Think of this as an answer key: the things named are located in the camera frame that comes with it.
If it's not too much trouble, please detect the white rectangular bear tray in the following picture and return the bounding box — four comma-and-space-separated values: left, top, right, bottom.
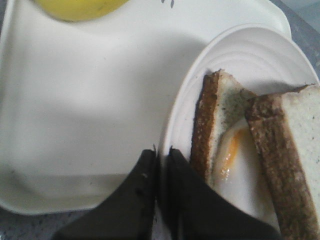
0, 0, 291, 215

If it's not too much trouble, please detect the fried egg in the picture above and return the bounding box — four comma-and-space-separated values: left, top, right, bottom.
212, 119, 280, 230

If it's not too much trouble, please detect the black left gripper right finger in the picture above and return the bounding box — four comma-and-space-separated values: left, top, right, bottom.
159, 148, 282, 240

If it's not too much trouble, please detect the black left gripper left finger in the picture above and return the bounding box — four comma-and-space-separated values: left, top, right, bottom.
53, 149, 158, 240

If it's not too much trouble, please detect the white round plate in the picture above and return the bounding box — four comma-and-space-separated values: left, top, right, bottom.
151, 23, 320, 240

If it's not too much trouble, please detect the yellow lemon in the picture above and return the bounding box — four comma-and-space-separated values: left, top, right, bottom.
34, 0, 128, 22

